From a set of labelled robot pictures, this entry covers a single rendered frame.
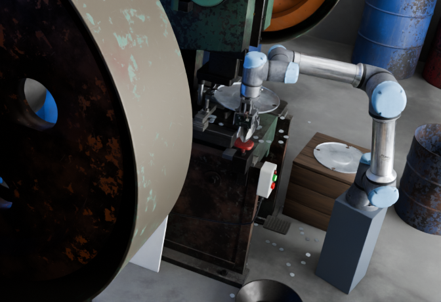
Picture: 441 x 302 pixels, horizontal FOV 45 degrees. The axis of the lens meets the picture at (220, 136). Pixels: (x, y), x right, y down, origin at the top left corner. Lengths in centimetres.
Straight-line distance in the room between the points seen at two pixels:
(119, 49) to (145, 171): 18
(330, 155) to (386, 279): 68
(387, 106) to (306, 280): 103
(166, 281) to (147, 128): 180
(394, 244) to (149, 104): 238
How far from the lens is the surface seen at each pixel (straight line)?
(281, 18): 256
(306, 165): 279
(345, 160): 289
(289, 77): 190
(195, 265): 257
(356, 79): 209
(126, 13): 78
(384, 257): 292
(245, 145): 206
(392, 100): 199
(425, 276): 292
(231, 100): 233
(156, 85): 79
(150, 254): 254
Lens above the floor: 182
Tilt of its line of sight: 30 degrees down
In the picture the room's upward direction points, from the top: 7 degrees clockwise
